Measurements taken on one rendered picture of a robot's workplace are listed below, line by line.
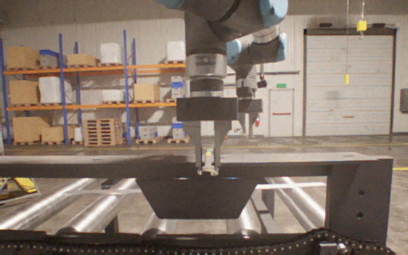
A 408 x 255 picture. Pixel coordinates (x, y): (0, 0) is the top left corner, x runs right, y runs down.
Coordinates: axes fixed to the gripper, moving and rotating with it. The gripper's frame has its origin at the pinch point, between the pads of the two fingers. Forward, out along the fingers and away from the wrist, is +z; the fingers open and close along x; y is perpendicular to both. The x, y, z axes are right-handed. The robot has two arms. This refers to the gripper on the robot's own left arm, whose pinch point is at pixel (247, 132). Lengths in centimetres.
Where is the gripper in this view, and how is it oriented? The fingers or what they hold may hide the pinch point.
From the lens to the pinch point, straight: 87.3
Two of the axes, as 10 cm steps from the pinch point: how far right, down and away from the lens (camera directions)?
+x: -9.3, 0.4, 3.6
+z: 0.0, 9.9, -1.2
